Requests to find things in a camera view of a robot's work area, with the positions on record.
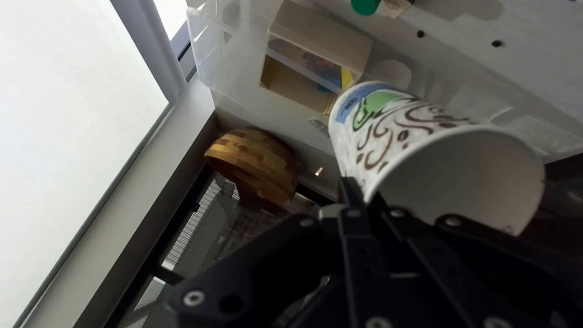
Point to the wooden bowl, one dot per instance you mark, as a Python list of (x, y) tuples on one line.
[(257, 163)]

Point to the clear plastic container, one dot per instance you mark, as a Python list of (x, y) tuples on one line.
[(277, 65)]

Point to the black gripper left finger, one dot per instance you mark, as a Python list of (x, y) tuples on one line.
[(334, 265)]

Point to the patterned paper coffee cup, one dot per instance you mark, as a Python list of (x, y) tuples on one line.
[(431, 161)]

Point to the green bottle cap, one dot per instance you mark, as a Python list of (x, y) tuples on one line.
[(365, 8)]

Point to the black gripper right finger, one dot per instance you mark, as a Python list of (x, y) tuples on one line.
[(489, 278)]

